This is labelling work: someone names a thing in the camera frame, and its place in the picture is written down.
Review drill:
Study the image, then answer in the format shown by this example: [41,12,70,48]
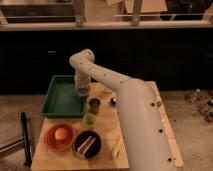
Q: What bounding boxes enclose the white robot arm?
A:
[69,49,176,171]

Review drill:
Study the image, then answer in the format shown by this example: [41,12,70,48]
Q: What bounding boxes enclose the green plastic tray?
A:
[42,75,86,118]

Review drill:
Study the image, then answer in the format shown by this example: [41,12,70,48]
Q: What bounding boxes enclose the dark metal can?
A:
[89,98,101,114]

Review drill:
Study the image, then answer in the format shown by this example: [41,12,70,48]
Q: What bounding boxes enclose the small dark round object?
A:
[110,97,117,106]

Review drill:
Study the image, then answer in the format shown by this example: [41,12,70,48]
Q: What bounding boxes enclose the green cup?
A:
[83,113,96,129]

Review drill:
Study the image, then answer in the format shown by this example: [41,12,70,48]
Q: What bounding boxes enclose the orange round fruit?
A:
[55,128,68,141]

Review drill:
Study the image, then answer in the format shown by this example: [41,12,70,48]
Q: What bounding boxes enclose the striped food in bowl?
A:
[77,136,96,155]

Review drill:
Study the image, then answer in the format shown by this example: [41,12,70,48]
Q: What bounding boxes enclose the orange bowl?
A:
[44,123,75,152]

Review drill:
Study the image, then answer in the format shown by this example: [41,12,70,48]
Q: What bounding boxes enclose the black bar on floor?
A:
[21,112,32,166]

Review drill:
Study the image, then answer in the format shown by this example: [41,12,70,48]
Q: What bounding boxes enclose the bottle on floor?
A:
[186,88,200,103]

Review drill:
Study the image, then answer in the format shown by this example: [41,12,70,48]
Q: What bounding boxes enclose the items on floor right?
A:
[199,90,213,123]

